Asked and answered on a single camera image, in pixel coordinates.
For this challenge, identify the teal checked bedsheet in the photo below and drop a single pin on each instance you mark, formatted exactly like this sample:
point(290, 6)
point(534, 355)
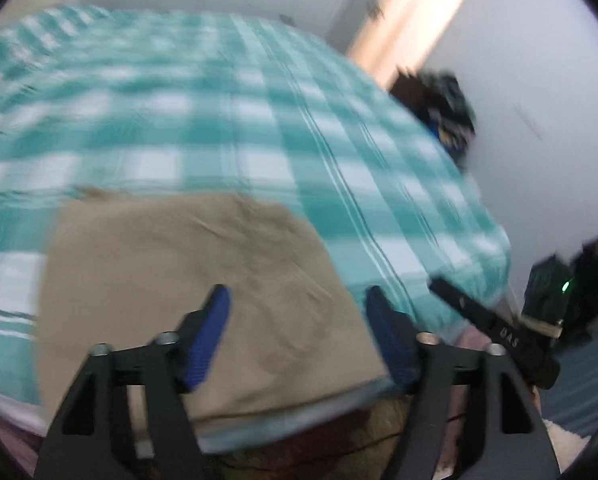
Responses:
point(204, 110)

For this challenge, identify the dark patterned cloth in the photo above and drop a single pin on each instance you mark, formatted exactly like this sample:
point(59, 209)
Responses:
point(304, 445)

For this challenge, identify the beige pants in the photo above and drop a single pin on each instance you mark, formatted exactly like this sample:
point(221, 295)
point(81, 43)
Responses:
point(179, 285)

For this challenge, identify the blue cloth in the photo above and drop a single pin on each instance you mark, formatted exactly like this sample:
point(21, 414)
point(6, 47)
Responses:
point(584, 390)

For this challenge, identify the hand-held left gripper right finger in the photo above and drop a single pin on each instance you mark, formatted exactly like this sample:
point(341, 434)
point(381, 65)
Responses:
point(389, 340)

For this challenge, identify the pink cloth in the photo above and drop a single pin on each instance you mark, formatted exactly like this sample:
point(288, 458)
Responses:
point(9, 445)

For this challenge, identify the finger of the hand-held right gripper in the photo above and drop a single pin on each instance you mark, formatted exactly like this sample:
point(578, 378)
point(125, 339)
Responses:
point(484, 320)

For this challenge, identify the dark clutter pile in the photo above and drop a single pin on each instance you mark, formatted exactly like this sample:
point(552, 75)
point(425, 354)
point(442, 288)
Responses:
point(441, 110)

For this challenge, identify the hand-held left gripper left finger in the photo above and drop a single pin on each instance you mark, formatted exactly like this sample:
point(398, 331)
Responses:
point(206, 340)

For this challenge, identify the light wooden door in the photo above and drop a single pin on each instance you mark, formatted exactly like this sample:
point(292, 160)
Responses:
point(404, 15)

